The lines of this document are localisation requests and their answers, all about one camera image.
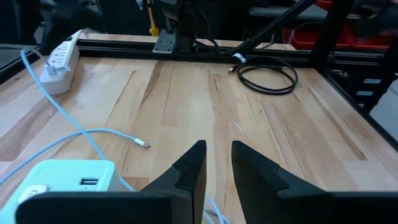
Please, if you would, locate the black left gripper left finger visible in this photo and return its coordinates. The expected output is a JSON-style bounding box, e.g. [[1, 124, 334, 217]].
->
[[15, 139, 208, 224]]

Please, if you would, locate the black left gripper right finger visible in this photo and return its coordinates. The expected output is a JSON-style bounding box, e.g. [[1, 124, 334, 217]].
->
[[231, 140, 398, 224]]

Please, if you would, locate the white power strip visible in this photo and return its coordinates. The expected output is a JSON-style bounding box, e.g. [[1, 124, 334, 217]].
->
[[39, 29, 81, 95]]

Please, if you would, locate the thick white braided USB cable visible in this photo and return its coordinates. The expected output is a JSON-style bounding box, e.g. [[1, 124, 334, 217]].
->
[[0, 127, 152, 187]]

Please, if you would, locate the mint green cube outlet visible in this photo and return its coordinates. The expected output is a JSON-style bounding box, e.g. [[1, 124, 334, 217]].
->
[[0, 159, 124, 224]]

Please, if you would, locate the thin white USB cable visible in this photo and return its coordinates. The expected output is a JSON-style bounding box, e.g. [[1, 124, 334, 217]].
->
[[20, 48, 233, 224]]

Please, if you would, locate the long black USB cable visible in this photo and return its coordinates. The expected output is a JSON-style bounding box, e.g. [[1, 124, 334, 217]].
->
[[228, 55, 299, 96]]

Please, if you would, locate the yellow connector plug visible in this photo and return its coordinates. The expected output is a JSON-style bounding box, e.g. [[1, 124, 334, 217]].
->
[[146, 0, 160, 37]]

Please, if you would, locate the grey metal mounting plate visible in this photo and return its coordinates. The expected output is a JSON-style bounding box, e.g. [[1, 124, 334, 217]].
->
[[152, 29, 177, 54]]

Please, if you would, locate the red plastic bin rack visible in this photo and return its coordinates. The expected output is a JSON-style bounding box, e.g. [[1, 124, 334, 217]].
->
[[282, 0, 394, 50]]

